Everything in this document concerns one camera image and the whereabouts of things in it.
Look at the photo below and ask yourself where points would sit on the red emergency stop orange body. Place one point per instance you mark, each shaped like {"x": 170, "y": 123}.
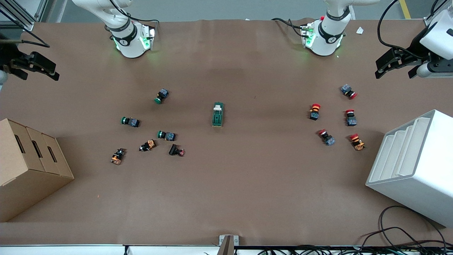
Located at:
{"x": 357, "y": 142}

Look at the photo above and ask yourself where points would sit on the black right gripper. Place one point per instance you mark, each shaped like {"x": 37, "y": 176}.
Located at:
{"x": 7, "y": 56}

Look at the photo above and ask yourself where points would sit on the white table edge rail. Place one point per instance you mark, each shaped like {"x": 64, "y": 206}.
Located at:
{"x": 70, "y": 250}

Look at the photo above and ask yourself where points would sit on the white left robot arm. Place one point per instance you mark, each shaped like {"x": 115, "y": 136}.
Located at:
{"x": 329, "y": 32}

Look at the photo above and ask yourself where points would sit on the red emergency stop black body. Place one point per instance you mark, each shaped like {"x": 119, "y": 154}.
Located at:
{"x": 314, "y": 112}

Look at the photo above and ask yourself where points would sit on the green push button switch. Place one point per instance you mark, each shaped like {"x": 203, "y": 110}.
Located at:
{"x": 162, "y": 95}
{"x": 169, "y": 136}
{"x": 132, "y": 122}

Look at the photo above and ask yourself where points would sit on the black switch with red lamp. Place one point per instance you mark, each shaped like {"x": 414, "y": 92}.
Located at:
{"x": 174, "y": 149}

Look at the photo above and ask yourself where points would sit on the aluminium frame profile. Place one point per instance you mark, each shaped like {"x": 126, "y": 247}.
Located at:
{"x": 428, "y": 22}
{"x": 26, "y": 25}

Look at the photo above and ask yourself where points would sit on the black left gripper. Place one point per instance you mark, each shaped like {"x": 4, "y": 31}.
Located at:
{"x": 413, "y": 52}

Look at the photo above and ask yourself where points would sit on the white paper scrap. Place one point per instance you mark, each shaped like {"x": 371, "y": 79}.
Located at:
{"x": 360, "y": 30}

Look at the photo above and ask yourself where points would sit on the black selector switch orange body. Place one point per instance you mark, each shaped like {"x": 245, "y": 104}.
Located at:
{"x": 148, "y": 145}
{"x": 117, "y": 156}

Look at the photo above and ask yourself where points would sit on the red emergency stop grey body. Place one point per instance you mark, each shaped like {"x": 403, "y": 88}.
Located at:
{"x": 327, "y": 138}
{"x": 351, "y": 120}
{"x": 348, "y": 91}

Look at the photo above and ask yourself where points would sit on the white plastic tiered rack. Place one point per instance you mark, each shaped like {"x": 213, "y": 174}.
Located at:
{"x": 424, "y": 177}

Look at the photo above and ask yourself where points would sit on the grey metal bracket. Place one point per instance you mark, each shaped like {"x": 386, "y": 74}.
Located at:
{"x": 228, "y": 244}

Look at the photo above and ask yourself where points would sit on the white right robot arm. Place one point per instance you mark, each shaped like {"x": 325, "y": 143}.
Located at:
{"x": 129, "y": 42}

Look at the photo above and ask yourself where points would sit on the brown cardboard box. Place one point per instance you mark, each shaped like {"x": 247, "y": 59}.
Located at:
{"x": 32, "y": 170}

